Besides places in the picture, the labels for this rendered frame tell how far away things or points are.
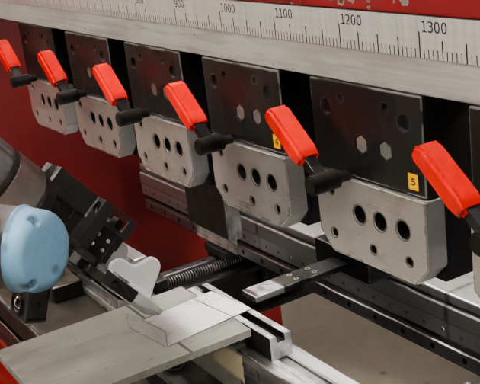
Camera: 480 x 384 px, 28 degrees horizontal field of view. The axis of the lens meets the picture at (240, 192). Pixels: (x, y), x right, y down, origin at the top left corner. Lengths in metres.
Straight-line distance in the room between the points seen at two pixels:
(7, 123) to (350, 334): 1.71
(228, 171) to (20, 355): 0.36
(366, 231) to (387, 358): 2.32
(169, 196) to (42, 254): 1.05
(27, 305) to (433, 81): 0.53
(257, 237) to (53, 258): 0.79
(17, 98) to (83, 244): 0.94
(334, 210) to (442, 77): 0.20
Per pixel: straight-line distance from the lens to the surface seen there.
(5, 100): 1.97
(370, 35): 0.79
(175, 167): 1.15
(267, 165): 0.96
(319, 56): 0.86
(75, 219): 1.07
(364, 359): 3.16
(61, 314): 1.61
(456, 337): 1.27
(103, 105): 1.32
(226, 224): 1.15
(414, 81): 0.76
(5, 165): 1.00
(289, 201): 0.95
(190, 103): 1.02
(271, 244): 1.58
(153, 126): 1.18
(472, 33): 0.71
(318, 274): 1.28
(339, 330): 3.35
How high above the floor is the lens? 1.52
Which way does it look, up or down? 18 degrees down
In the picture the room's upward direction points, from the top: 7 degrees counter-clockwise
